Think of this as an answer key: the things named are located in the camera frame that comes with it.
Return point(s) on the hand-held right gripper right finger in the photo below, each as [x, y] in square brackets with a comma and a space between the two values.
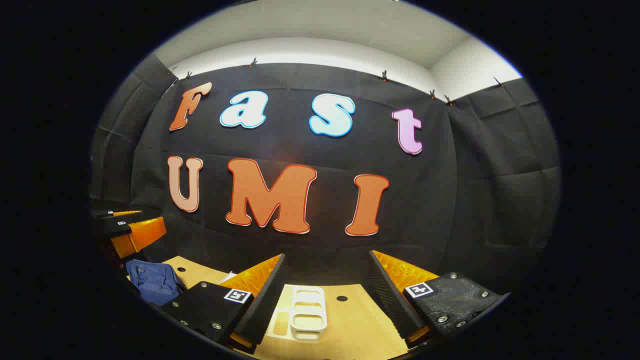
[390, 300]

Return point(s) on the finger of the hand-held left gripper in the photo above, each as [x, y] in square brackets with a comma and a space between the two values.
[105, 213]
[117, 227]

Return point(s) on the white bookshelf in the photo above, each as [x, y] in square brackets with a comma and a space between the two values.
[309, 312]

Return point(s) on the row of small cloth clamps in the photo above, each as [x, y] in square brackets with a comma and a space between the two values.
[384, 75]

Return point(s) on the blue schoolbag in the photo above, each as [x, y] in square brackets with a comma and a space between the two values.
[155, 285]

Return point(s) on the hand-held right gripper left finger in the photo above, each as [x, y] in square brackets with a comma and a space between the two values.
[260, 305]

